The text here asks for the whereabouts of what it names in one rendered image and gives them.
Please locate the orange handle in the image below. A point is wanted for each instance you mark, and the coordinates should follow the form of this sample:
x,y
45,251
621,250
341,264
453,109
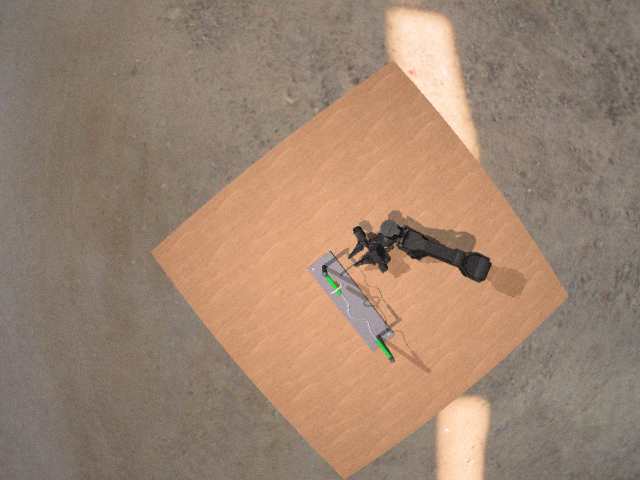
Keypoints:
x,y
339,287

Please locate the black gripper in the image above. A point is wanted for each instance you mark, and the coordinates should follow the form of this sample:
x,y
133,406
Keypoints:
x,y
363,242

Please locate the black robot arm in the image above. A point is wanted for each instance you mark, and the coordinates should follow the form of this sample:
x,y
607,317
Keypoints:
x,y
474,266

